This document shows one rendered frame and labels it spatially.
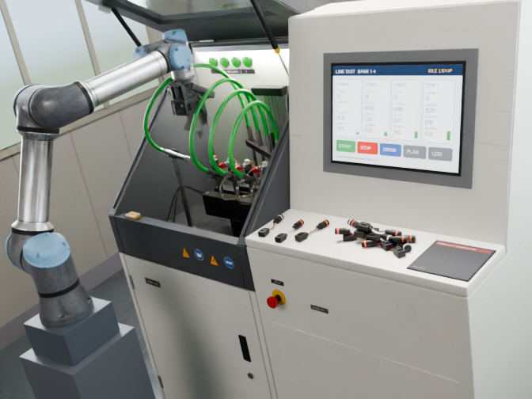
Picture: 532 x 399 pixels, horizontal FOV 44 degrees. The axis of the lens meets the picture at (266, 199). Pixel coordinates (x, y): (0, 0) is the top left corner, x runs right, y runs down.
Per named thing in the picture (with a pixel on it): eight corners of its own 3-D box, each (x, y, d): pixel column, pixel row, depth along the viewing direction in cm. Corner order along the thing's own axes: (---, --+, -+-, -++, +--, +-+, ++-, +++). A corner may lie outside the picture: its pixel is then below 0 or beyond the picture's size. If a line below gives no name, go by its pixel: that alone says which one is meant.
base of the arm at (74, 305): (63, 332, 177) (53, 301, 173) (29, 321, 185) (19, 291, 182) (104, 303, 188) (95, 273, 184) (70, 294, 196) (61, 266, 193)
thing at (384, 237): (329, 244, 179) (326, 226, 177) (351, 228, 186) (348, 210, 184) (402, 259, 164) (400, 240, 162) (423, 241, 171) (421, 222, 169)
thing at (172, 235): (125, 254, 243) (113, 215, 238) (134, 248, 246) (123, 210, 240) (245, 290, 203) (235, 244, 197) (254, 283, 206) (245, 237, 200)
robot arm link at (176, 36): (154, 33, 209) (176, 28, 213) (162, 67, 213) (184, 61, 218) (168, 33, 203) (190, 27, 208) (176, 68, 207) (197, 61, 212)
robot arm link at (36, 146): (19, 279, 182) (30, 83, 174) (1, 267, 193) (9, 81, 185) (61, 275, 190) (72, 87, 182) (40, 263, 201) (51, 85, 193)
